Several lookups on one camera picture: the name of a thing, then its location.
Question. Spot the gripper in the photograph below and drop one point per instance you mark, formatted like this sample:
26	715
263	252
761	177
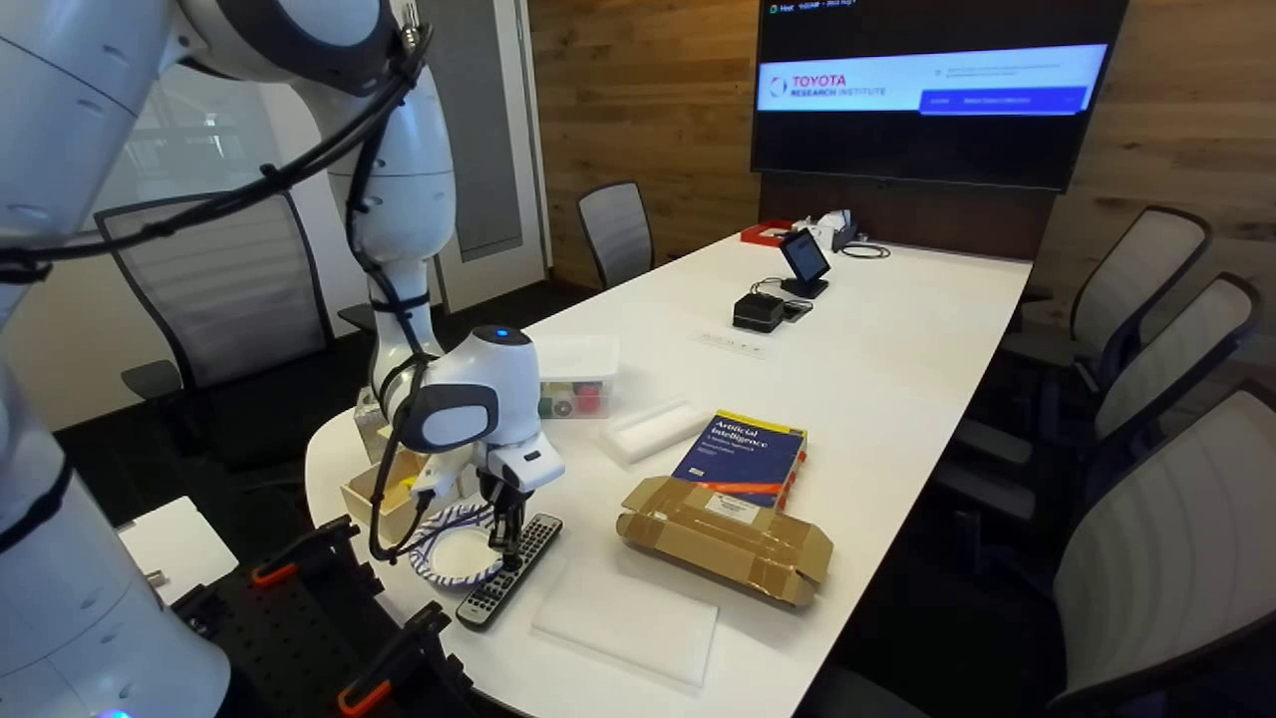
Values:
503	491

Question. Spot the black remote control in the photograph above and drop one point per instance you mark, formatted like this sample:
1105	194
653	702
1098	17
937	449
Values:
493	596

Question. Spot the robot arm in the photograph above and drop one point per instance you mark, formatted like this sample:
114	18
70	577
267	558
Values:
70	299

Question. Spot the blue patterned paper plate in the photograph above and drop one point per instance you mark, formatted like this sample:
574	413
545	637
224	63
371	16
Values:
454	558

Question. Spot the small wooden box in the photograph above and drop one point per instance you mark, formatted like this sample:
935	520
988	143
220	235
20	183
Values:
394	499

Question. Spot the white foam sheet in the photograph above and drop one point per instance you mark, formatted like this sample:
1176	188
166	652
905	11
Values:
628	623

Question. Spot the black orange clamp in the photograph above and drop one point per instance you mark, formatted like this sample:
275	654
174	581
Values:
299	556
394	663

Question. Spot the clear plastic lidded container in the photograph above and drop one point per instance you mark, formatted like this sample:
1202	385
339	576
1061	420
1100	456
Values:
583	374

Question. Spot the white foam block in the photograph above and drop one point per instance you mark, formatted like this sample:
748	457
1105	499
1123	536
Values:
653	429

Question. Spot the flat cardboard box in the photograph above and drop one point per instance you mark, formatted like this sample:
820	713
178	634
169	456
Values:
723	543

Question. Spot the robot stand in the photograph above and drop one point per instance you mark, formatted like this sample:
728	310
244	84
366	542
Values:
289	648

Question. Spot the blue textbook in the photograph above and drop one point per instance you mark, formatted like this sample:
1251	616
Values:
738	454

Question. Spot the table socket plate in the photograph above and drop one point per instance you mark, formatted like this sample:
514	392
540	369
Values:
730	345

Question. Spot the grey mesh office chair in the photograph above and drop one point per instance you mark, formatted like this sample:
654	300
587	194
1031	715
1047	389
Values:
229	289
616	231

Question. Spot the small black box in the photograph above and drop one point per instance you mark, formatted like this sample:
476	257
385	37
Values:
758	312

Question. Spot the red box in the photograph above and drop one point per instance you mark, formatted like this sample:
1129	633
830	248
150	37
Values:
766	233

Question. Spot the small tablet on stand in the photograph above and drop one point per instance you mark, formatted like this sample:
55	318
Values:
803	257

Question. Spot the door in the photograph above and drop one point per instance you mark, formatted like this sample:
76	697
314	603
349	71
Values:
488	130

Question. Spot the row of office chairs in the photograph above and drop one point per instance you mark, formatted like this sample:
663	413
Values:
1166	558

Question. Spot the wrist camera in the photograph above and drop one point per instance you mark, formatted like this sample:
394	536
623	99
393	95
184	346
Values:
439	479

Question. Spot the wall television screen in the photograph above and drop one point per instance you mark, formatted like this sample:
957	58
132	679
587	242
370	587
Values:
937	130

